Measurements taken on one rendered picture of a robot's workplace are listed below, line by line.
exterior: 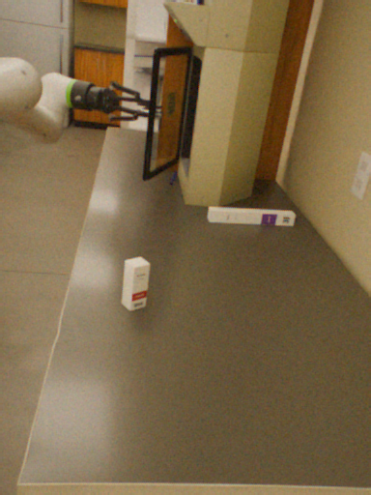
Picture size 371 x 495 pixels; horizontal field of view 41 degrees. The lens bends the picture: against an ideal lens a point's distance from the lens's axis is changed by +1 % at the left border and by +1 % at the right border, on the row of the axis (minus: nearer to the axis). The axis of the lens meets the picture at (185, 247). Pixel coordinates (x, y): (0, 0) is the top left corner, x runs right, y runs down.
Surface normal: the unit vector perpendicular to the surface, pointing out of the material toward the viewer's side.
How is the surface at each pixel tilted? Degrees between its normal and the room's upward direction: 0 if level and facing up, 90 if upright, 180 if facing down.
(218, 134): 90
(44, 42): 90
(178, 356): 0
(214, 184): 90
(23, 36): 90
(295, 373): 0
